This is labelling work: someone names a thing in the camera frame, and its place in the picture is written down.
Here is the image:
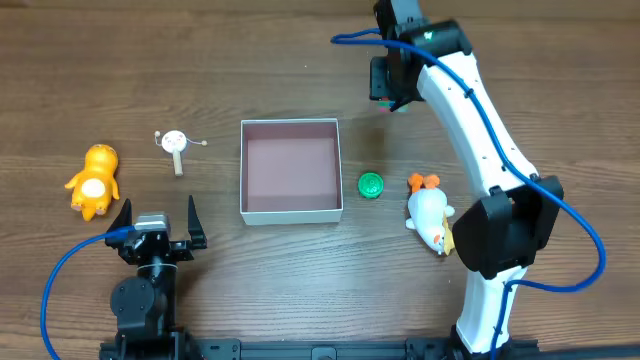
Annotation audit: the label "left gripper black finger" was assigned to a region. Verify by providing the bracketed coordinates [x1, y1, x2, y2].
[105, 199, 133, 247]
[188, 195, 207, 249]

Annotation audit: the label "colourful puzzle cube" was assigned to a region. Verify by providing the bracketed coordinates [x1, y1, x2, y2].
[377, 100, 409, 113]

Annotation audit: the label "white plush duck orange feet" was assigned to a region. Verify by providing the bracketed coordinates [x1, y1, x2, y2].
[405, 173, 455, 256]

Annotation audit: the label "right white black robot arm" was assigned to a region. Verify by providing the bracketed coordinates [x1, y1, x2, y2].
[370, 17, 564, 359]

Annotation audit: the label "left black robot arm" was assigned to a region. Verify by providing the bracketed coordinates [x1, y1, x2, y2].
[99, 198, 207, 360]

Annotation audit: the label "orange plastic cat figure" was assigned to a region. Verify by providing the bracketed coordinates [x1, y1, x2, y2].
[64, 144, 120, 222]

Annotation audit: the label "white wooden rattle drum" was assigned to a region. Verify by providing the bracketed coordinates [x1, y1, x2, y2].
[154, 130, 208, 177]

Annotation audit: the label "green round plastic toy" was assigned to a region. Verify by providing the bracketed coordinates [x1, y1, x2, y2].
[357, 172, 384, 199]

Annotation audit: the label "white cardboard box pink interior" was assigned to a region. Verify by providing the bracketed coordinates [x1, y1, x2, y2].
[239, 118, 344, 226]

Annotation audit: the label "left blue cable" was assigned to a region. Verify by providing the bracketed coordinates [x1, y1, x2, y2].
[39, 225, 137, 360]

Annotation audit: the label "black mounting rail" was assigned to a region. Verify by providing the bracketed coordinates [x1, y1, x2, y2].
[98, 338, 639, 360]

